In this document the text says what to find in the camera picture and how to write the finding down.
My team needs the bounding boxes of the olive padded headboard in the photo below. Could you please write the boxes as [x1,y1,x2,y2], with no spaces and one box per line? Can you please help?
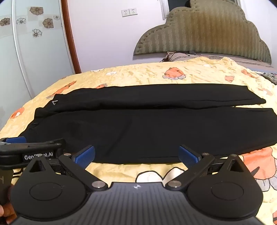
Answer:
[133,0,272,64]

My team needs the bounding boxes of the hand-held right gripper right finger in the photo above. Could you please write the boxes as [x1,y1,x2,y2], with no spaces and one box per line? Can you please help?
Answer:
[166,145,249,191]

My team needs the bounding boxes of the yellow floral printed blanket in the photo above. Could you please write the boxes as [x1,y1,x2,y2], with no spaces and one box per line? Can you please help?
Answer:
[0,57,277,204]

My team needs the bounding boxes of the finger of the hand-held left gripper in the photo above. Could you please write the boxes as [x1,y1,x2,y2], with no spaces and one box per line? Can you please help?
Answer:
[0,137,27,147]

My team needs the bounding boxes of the person's left hand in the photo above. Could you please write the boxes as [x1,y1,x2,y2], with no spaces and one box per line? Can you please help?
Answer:
[0,186,18,224]

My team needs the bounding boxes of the frosted floral wardrobe door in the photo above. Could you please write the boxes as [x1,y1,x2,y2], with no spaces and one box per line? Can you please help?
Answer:
[0,0,75,130]

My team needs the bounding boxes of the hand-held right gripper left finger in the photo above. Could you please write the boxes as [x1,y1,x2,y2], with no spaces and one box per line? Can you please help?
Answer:
[28,145,108,191]

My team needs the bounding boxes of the patterned pillow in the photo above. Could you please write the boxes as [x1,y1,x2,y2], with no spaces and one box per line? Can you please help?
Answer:
[160,51,277,68]

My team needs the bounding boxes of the black pants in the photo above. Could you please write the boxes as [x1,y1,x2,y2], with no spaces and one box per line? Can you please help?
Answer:
[18,85,277,164]

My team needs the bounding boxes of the white framed window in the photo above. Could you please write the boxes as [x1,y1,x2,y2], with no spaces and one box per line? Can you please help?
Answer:
[161,0,191,19]

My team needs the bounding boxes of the brown wooden wardrobe frame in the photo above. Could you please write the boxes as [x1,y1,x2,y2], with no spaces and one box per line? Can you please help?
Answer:
[61,0,82,74]

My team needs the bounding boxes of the black white striped cloth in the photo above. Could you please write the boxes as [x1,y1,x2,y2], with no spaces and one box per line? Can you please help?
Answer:
[261,72,277,85]

